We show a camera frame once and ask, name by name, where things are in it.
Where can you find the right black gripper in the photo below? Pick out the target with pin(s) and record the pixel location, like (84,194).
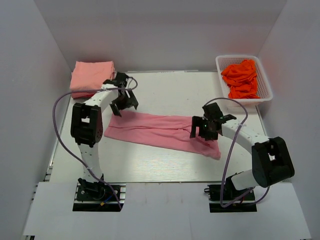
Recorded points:
(196,121)

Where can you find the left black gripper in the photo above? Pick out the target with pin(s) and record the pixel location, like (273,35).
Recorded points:
(130,101)

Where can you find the pink t-shirt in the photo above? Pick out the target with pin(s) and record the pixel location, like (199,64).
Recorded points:
(81,95)
(162,131)

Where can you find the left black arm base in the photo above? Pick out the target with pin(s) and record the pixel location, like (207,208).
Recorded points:
(98,197)

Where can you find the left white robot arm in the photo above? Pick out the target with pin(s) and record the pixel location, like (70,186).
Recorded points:
(87,120)

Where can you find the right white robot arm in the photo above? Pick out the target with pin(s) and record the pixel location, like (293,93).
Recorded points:
(270,159)

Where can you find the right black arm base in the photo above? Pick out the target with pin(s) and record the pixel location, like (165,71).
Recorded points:
(245,204)

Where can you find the folded salmon t-shirt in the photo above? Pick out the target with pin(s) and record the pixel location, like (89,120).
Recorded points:
(93,67)

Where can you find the folded pink t-shirt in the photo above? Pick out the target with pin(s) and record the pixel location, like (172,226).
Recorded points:
(81,95)

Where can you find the white plastic basket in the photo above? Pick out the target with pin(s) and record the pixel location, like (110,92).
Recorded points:
(264,89)

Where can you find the orange crumpled t-shirt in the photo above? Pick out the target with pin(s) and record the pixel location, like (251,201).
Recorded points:
(242,80)

